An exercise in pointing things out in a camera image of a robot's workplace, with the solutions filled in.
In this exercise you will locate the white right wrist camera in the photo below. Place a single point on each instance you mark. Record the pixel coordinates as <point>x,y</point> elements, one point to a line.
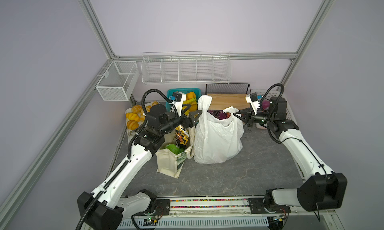
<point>253,100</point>

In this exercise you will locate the yellow black chips bag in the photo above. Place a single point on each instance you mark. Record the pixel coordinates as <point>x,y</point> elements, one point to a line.
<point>182,136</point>

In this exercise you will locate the croissant bread top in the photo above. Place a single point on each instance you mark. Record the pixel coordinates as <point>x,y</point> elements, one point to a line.
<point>137,109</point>

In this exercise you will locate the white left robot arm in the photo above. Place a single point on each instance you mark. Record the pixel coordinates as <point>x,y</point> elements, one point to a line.
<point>126,170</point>

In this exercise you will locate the croissant bread bottom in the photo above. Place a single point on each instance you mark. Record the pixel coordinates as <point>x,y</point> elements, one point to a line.
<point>132,125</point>

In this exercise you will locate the orange fruit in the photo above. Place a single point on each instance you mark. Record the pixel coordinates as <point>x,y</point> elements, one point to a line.
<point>191,95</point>

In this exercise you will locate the white bread tray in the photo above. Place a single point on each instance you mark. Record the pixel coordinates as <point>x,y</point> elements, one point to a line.
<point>129,132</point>

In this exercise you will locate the yellow banana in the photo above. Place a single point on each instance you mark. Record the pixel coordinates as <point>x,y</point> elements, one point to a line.
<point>189,102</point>

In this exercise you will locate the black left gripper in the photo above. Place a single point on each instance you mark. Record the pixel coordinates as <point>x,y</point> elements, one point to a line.
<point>191,122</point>

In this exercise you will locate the black mesh wooden shelf rack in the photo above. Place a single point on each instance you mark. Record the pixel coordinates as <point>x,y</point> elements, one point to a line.
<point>228,95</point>

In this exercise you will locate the white mesh wall box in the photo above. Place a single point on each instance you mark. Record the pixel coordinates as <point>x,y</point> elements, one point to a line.
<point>118,81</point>

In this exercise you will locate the croissant bread left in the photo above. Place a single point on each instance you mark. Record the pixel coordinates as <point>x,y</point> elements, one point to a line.
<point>133,117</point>

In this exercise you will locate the croissant bread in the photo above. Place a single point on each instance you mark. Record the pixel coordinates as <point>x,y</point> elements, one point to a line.
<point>133,117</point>
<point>132,125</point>
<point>137,109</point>

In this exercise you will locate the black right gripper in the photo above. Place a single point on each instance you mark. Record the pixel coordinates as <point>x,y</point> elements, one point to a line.
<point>249,118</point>

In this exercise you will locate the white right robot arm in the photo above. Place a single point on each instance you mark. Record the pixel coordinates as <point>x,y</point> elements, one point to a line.
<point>322,189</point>

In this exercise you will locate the teal plastic fruit basket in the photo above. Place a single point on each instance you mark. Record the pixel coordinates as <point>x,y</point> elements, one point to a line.
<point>186,90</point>

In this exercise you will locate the green snack bag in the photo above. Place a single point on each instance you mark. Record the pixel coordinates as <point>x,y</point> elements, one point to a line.
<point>175,149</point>

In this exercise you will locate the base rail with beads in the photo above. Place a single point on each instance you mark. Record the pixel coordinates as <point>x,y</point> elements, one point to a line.
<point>225,212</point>

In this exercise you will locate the purple onion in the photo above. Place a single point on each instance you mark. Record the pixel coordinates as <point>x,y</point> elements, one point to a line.
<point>266,104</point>

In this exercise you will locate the white plastic grocery bag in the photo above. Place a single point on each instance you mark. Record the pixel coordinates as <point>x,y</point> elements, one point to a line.
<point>216,141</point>

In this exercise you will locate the beige canvas tote bag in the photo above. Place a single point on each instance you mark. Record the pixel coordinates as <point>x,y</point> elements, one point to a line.
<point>168,162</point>

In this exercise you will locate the purple snack bag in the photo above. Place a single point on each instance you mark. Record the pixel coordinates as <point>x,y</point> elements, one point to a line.
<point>219,114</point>

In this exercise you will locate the white wire wall rack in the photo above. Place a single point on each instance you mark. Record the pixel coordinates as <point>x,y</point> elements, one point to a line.
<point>186,67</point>

